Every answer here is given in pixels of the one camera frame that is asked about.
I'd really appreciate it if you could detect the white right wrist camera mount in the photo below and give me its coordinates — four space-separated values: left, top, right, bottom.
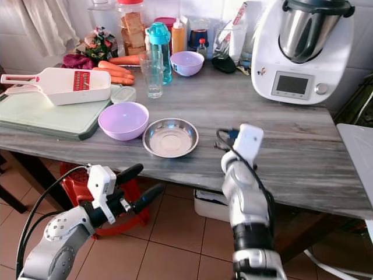
234 124 264 163

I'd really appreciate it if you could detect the dark blue jar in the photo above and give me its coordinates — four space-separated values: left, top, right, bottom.
188 20 210 52

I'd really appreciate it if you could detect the dark wooden chair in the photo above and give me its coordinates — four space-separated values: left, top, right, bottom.
0 150 30 214

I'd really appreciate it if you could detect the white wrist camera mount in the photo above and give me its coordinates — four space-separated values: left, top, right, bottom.
234 124 264 163
87 165 117 225

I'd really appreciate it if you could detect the white food processor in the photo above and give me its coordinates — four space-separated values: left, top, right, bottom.
251 0 356 106

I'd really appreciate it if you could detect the white flat panel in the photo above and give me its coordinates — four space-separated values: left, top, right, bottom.
336 124 373 223

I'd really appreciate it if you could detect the white floor cable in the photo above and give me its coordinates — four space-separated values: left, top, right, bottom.
303 248 373 280

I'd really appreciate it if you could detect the large purple plastic bowl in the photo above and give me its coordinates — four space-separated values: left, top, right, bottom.
98 102 150 141

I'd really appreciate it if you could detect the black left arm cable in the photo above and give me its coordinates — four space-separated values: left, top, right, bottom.
16 165 91 276

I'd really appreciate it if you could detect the red lidded clear food jar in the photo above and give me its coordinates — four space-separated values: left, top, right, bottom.
117 0 146 57

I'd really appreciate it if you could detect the white plastic storage box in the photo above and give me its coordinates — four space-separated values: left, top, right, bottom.
194 190 234 222

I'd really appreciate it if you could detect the clear drinking glass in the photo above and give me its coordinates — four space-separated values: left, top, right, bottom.
139 51 165 99

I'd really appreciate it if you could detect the tall clear jar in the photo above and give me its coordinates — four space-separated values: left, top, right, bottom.
90 0 118 39

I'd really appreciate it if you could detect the small clear lidded container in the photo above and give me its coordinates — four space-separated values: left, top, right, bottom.
110 86 137 104

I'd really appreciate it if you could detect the black pouch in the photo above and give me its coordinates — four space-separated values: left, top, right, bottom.
212 54 238 74

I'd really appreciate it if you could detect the maroon lidded container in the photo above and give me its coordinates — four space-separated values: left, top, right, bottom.
154 17 178 29

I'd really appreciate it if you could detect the pale green cutting board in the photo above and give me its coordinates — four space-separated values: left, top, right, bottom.
0 86 120 141

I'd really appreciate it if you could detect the clear plastic jug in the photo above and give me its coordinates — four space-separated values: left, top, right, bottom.
213 17 248 62

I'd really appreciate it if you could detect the small red capped bottle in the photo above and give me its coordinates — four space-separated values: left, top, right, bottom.
197 38 208 59

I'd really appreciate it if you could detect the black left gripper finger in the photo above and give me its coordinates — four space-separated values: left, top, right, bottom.
115 163 145 186
132 184 166 214

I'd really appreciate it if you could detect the round steel plate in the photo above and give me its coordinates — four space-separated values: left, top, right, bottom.
143 118 199 159

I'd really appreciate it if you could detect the orange bottle white cap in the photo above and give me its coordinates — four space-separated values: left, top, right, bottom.
171 17 187 54

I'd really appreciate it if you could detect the small white bottle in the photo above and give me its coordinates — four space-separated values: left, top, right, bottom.
143 27 152 52

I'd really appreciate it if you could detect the white hanging cloth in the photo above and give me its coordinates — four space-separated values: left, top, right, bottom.
20 0 76 56

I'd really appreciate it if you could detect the white mandoline slicer red blade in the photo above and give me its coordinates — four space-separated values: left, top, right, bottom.
0 67 111 106

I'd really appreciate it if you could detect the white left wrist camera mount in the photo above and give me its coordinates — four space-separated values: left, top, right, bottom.
87 165 117 225

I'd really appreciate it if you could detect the teal lidded water bottle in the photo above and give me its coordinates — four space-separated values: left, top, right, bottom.
147 22 173 85

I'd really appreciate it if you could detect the small purple plastic bowl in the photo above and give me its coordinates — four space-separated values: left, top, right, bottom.
170 51 205 77

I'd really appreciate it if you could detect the red plastic stool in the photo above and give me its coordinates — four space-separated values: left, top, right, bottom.
61 163 150 237

